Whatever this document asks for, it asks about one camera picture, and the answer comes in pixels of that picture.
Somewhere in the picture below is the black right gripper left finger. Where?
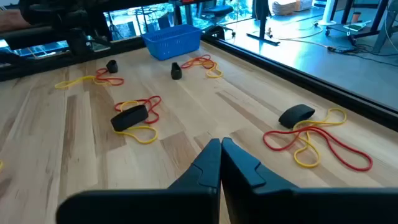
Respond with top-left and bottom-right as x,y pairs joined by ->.
55,138 -> 222,224

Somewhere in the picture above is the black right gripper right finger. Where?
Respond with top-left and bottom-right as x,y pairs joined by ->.
221,137 -> 398,224

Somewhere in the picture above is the blue plastic basket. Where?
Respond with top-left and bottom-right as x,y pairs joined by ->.
141,24 -> 203,61

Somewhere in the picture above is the black desk stand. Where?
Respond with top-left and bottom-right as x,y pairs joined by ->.
246,0 -> 281,47

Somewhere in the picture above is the office chair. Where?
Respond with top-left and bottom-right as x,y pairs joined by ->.
198,0 -> 236,35

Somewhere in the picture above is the wicker basket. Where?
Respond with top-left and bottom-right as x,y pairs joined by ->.
271,1 -> 299,17

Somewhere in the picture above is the black wheeled cart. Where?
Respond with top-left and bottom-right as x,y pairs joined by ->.
324,0 -> 391,45

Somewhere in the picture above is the floor cable bundle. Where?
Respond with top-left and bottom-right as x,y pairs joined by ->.
326,42 -> 398,68

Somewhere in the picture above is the white post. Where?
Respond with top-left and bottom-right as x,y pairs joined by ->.
321,0 -> 338,26

